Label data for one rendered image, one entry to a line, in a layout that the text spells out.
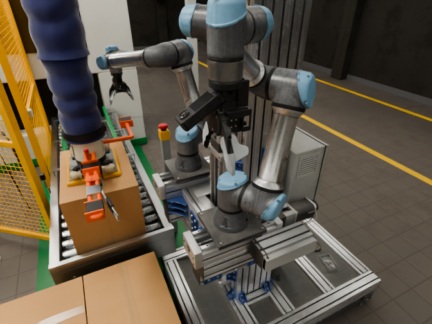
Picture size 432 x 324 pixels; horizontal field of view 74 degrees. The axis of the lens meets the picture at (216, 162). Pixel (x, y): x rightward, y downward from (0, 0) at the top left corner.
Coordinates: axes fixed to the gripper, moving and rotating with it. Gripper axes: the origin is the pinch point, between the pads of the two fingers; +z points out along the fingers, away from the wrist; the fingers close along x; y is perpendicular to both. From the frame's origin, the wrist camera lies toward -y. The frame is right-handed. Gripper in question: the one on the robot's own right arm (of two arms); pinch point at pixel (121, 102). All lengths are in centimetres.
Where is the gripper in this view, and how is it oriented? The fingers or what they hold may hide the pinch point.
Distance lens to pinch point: 202.5
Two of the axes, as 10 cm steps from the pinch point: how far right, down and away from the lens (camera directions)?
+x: 8.6, -2.8, 4.2
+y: 5.0, 4.4, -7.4
